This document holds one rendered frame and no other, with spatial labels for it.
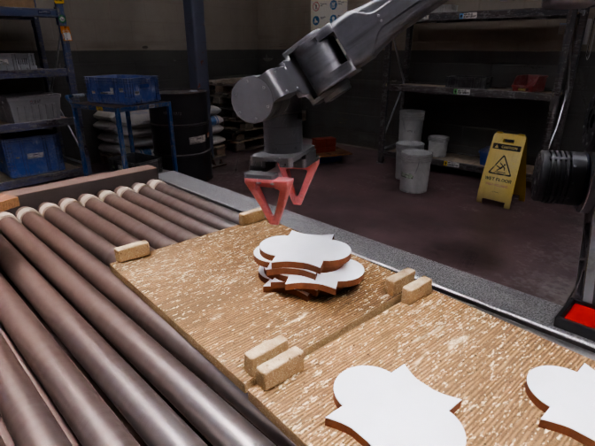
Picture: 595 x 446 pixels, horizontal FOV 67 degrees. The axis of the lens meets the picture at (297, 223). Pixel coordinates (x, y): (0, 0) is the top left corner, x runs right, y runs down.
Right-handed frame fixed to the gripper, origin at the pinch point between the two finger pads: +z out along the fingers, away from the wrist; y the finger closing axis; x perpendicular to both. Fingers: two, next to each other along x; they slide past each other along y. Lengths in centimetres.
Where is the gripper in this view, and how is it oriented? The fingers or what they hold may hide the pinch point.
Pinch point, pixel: (286, 208)
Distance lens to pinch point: 69.1
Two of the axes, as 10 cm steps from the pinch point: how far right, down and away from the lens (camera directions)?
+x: -9.4, -0.9, 3.4
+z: 0.3, 9.4, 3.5
